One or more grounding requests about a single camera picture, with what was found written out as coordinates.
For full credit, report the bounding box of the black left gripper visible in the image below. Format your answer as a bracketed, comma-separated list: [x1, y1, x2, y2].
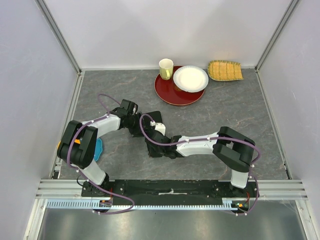
[127, 112, 150, 138]

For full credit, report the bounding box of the black zip tool case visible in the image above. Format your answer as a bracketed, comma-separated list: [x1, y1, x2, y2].
[136, 111, 163, 158]

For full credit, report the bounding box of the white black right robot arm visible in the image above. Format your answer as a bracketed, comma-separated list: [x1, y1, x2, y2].
[145, 126, 257, 197]

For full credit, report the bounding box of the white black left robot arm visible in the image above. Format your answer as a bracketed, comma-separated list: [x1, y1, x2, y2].
[57, 99, 143, 197]

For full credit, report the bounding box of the blue dotted plate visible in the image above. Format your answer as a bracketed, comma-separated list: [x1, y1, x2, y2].
[93, 138, 104, 162]

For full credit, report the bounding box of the red round lacquer tray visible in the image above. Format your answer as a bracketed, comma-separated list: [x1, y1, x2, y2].
[154, 66, 205, 106]

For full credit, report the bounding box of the orange plastic bowl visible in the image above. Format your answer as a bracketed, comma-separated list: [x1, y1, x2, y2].
[57, 139, 81, 149]

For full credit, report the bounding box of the pale yellow ceramic mug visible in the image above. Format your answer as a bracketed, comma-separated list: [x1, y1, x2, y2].
[158, 58, 174, 80]

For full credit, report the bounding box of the white paper plate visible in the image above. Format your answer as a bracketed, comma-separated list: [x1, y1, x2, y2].
[173, 65, 209, 93]

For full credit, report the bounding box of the yellow woven bamboo tray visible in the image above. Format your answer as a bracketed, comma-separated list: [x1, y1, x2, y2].
[207, 60, 244, 82]

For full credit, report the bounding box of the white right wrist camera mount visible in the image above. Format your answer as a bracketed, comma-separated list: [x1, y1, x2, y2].
[150, 120, 166, 136]

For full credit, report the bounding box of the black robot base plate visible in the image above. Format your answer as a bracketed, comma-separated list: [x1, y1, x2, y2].
[106, 179, 257, 205]

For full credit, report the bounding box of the slotted grey cable duct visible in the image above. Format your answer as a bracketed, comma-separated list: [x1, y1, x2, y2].
[46, 199, 239, 211]

